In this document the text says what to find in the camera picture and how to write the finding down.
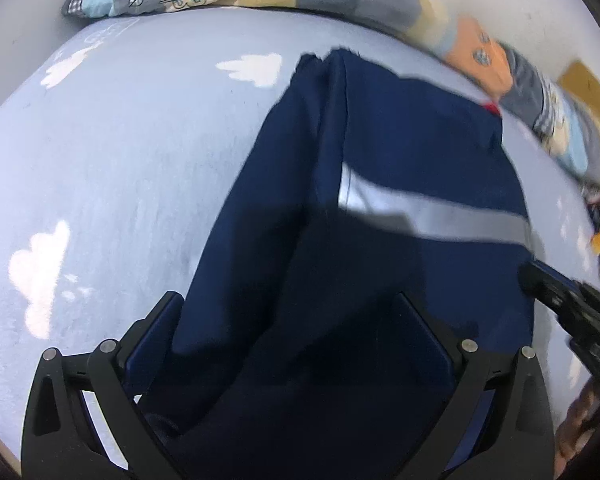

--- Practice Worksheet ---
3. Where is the person's right forearm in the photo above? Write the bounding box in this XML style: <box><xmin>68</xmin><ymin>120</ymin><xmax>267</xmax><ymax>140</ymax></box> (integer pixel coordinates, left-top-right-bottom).
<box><xmin>555</xmin><ymin>377</ymin><xmax>600</xmax><ymax>478</ymax></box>

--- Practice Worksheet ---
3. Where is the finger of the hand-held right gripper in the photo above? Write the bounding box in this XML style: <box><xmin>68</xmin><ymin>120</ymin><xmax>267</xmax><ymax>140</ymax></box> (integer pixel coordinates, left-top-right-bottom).
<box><xmin>517</xmin><ymin>258</ymin><xmax>588</xmax><ymax>333</ymax></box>

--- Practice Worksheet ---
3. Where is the navy jacket with red collar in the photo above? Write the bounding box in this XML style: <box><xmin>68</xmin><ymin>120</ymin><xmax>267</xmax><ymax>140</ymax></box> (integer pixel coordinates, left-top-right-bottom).
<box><xmin>140</xmin><ymin>47</ymin><xmax>538</xmax><ymax>480</ymax></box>

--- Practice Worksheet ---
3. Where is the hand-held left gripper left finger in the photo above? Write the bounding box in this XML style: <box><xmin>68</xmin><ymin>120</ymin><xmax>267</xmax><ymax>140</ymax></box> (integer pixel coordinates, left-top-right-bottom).
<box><xmin>20</xmin><ymin>290</ymin><xmax>187</xmax><ymax>480</ymax></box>

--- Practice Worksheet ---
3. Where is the brown board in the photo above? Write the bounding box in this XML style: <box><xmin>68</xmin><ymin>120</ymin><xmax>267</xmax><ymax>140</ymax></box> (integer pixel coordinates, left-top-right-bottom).
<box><xmin>557</xmin><ymin>60</ymin><xmax>600</xmax><ymax>126</ymax></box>

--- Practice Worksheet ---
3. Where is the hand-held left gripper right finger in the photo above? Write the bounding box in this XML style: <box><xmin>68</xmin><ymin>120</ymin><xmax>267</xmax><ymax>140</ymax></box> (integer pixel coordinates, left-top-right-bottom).
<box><xmin>395</xmin><ymin>291</ymin><xmax>556</xmax><ymax>480</ymax></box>

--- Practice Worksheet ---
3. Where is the light blue cloud bedsheet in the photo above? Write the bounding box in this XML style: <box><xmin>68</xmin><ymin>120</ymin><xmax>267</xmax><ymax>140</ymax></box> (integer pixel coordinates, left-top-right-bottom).
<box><xmin>0</xmin><ymin>7</ymin><xmax>600</xmax><ymax>473</ymax></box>

